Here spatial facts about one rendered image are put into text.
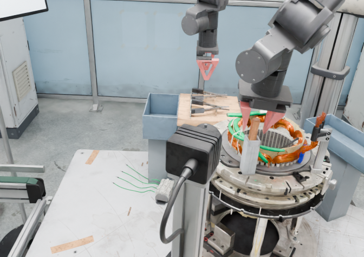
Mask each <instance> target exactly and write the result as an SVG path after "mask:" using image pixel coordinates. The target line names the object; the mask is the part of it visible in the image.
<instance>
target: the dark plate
mask: <svg viewBox="0 0 364 257"><path fill-rule="evenodd" d="M256 221H257V219H253V218H250V217H248V216H247V217H244V216H242V215H241V214H240V213H239V212H237V211H234V212H232V214H231V213H229V214H227V215H225V216H224V217H223V218H222V219H221V221H220V222H221V223H222V224H223V225H225V226H226V227H227V228H229V229H231V230H232V231H233V232H234V233H235V240H234V244H233V246H234V249H233V250H235V251H236V252H239V253H241V254H244V255H249V256H250V251H251V245H252V241H253V237H254V232H255V226H256ZM278 240H279V234H278V231H277V229H276V227H275V226H274V225H273V224H272V223H271V222H270V221H269V220H268V222H267V226H266V230H265V234H264V239H263V244H262V249H261V253H260V256H261V255H266V254H268V253H270V252H272V251H273V250H274V248H275V246H276V244H277V242H278Z"/></svg>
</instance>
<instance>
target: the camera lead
mask: <svg viewBox="0 0 364 257"><path fill-rule="evenodd" d="M198 169H199V162H198V161H197V160H196V159H193V158H191V159H189V160H188V161H187V163H186V164H185V165H184V166H183V168H182V173H181V175H180V177H179V180H178V181H177V183H176V185H175V187H174V189H173V192H172V194H171V197H170V199H169V201H168V204H167V206H166V209H165V212H164V214H163V217H162V220H161V224H160V232H159V235H160V240H161V242H162V243H164V244H168V243H170V242H171V241H173V240H174V239H175V238H176V237H177V236H178V235H180V242H179V257H183V252H184V234H185V231H184V229H182V228H179V229H177V230H176V231H175V232H174V233H172V234H171V235H170V236H169V237H168V238H166V236H165V229H166V224H167V220H168V218H169V215H170V212H171V210H172V207H173V205H174V202H175V200H176V198H177V195H178V192H179V190H180V188H181V186H182V184H183V182H184V181H186V180H187V179H188V178H189V177H192V176H193V175H194V174H195V173H196V171H197V170H198Z"/></svg>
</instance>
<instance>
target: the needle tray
mask: <svg viewBox="0 0 364 257"><path fill-rule="evenodd" d="M316 119H317V117H313V118H308V119H305V123H304V127H303V130H305V133H306V134H307V133H310V134H312V131H313V127H314V126H315V123H316ZM324 128H331V129H333V130H332V133H331V136H330V140H329V143H328V147H327V150H328V152H329V154H330V157H329V160H330V164H331V170H332V171H333V175H332V177H331V181H332V179H336V180H337V185H336V187H335V189H334V190H332V189H329V187H328V189H327V190H326V195H325V197H324V200H323V201H322V203H321V204H320V205H319V206H318V207H317V208H316V209H315V211H316V212H317V213H318V214H319V215H320V216H321V217H322V218H324V219H325V220H326V221H327V222H329V221H332V220H335V219H338V218H340V217H343V216H346V213H347V211H348V208H349V205H350V203H351V200H352V198H353V195H354V192H355V189H356V186H357V184H358V181H359V179H360V176H361V173H363V174H364V133H363V132H361V131H360V130H358V129H356V128H355V127H353V126H352V125H349V124H348V123H346V122H345V121H343V120H341V119H340V118H338V117H336V116H334V115H333V114H327V115H326V117H325V124H324ZM324 128H323V129H324Z"/></svg>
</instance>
